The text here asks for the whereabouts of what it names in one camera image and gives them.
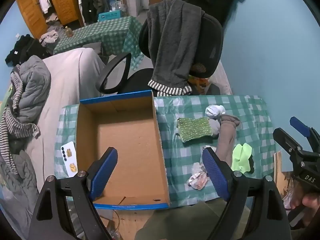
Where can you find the black clothes pile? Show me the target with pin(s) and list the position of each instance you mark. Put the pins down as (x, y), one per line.
(25, 50)

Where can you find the black mesh office chair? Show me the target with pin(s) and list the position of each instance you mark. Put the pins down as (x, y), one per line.
(210, 42)

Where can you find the grey garment with striped cuffs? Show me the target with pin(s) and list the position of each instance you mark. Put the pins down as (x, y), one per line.
(172, 42)

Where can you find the brown sock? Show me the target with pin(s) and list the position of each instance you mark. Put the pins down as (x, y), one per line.
(226, 135)

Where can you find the green checked plastic tablecloth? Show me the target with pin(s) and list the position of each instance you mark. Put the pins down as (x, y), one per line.
(180, 155)

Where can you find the blue box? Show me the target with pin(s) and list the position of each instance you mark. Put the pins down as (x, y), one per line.
(110, 16)

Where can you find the person's right hand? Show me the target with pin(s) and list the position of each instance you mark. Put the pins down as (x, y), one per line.
(310, 201)

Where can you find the orange patterned bag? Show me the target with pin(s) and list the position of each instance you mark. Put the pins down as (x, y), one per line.
(200, 81)

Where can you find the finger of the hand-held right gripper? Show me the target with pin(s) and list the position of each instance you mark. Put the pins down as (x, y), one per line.
(297, 125)
(282, 137)

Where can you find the white lace cloth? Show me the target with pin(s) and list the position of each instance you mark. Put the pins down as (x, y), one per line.
(223, 85)

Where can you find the green glittery scouring cloth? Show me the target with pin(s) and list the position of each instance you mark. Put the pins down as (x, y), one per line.
(195, 128)

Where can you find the dark hanging clothes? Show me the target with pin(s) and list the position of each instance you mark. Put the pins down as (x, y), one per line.
(87, 2)

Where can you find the neon yellow-green sock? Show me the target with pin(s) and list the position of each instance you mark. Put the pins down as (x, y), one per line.
(240, 157)

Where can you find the grey sock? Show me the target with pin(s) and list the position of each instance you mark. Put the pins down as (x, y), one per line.
(214, 127)

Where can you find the wooden wardrobe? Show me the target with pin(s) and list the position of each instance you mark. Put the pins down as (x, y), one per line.
(62, 2)

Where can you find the grey and white clothes pile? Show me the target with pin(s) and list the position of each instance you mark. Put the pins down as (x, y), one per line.
(50, 37)

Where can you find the flat cardboard sheet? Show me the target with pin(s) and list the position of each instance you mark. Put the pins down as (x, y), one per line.
(130, 222)

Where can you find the white smartphone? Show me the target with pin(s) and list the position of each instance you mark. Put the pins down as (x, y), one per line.
(68, 157)

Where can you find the pale lilac bed sheet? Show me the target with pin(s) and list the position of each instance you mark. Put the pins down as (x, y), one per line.
(67, 80)

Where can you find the wooden board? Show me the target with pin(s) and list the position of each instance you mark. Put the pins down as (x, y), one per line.
(278, 170)

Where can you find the blue-rimmed cardboard box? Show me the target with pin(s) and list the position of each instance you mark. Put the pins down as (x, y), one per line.
(130, 140)

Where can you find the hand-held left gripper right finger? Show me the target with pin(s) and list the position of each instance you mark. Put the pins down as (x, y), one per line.
(215, 172)

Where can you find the glass jar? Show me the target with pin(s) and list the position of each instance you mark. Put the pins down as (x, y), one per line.
(69, 32)

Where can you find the person's olive trousers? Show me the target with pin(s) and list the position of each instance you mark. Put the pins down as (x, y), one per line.
(187, 220)

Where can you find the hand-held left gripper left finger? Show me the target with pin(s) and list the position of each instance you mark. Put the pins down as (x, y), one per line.
(105, 172)

